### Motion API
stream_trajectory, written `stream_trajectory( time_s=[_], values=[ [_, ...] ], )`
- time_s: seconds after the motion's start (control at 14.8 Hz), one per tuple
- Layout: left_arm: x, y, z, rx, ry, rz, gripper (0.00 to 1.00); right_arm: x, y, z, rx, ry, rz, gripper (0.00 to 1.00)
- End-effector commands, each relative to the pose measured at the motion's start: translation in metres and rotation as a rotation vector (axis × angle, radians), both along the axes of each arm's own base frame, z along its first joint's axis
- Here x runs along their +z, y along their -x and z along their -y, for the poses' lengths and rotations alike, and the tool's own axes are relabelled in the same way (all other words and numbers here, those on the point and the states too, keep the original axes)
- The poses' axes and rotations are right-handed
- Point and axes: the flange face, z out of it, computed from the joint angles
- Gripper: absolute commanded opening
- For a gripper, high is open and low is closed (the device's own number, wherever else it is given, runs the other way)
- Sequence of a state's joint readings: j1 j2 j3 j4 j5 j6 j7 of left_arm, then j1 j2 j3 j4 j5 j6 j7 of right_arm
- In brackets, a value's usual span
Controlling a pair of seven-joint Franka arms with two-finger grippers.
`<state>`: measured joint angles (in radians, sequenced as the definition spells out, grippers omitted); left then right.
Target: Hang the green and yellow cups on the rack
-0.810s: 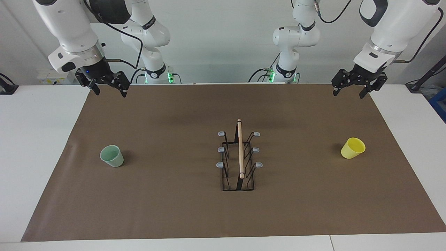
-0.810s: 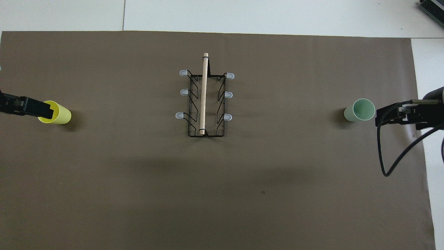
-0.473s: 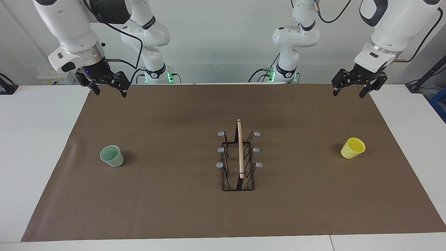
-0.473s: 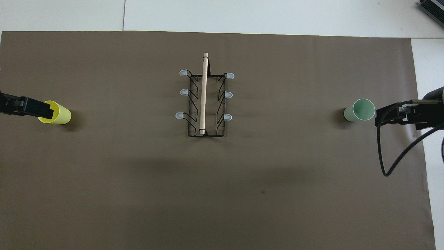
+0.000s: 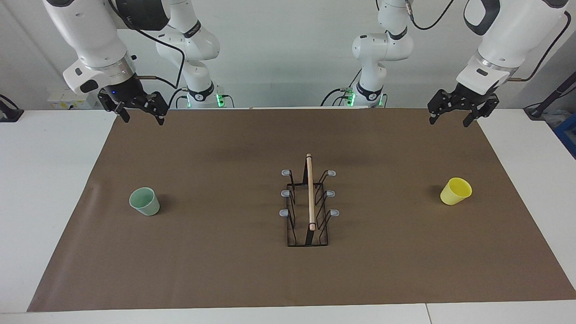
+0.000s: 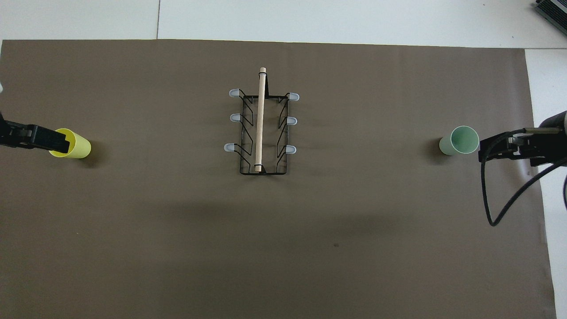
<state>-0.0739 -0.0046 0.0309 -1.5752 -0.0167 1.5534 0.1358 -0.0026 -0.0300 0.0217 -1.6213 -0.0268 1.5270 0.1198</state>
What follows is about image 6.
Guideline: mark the brown table mat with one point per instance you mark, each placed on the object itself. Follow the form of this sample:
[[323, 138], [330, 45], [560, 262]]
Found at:
[[310, 243]]

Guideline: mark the pale green plastic cup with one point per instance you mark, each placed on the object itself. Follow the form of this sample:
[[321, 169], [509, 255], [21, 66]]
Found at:
[[465, 139]]

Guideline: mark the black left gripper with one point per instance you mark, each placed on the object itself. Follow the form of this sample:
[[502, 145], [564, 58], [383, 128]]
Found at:
[[15, 135]]

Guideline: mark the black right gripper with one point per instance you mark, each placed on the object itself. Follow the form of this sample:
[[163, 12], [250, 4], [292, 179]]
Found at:
[[542, 148]]

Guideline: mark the yellow plastic cup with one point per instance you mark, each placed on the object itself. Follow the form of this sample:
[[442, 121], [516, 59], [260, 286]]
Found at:
[[82, 148]]

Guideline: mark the grey ribbed device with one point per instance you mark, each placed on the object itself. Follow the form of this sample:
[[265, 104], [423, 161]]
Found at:
[[553, 9]]

